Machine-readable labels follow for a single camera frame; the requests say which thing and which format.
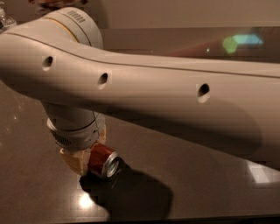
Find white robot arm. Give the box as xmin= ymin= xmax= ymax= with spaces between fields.
xmin=0 ymin=7 xmax=280 ymax=176

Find clear water bottle white label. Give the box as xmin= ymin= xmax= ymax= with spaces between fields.
xmin=0 ymin=8 xmax=18 ymax=33

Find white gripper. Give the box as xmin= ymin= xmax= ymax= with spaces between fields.
xmin=42 ymin=101 xmax=106 ymax=176

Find red Coca-Cola can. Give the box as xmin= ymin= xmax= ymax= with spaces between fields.
xmin=87 ymin=143 xmax=120 ymax=179

